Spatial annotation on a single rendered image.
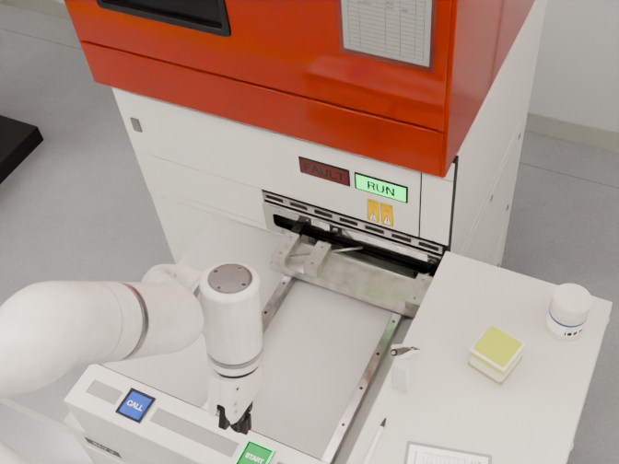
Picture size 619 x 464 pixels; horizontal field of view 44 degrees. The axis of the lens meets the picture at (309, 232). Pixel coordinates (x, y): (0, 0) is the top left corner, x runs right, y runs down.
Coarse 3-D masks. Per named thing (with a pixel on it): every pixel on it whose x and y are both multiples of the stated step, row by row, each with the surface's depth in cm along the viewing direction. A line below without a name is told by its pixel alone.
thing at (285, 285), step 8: (288, 280) 176; (280, 288) 175; (288, 288) 177; (272, 296) 173; (280, 296) 173; (272, 304) 172; (280, 304) 175; (264, 312) 171; (272, 312) 172; (264, 320) 169; (264, 328) 170
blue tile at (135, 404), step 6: (132, 396) 147; (138, 396) 147; (144, 396) 147; (126, 402) 146; (132, 402) 146; (138, 402) 146; (144, 402) 146; (126, 408) 145; (132, 408) 145; (138, 408) 145; (144, 408) 145; (132, 414) 144; (138, 414) 144
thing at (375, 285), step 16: (304, 256) 176; (336, 256) 176; (288, 272) 176; (336, 272) 173; (352, 272) 172; (368, 272) 172; (384, 272) 172; (336, 288) 171; (352, 288) 169; (368, 288) 169; (384, 288) 169; (400, 288) 168; (384, 304) 167; (400, 304) 166
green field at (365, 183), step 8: (360, 176) 158; (360, 184) 160; (368, 184) 159; (376, 184) 158; (384, 184) 157; (376, 192) 160; (384, 192) 159; (392, 192) 157; (400, 192) 156; (400, 200) 158
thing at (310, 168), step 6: (300, 162) 164; (306, 162) 163; (312, 162) 162; (306, 168) 164; (312, 168) 163; (318, 168) 163; (324, 168) 162; (330, 168) 161; (312, 174) 165; (318, 174) 164; (324, 174) 163; (330, 174) 162; (336, 174) 161; (342, 174) 160; (336, 180) 163; (342, 180) 162
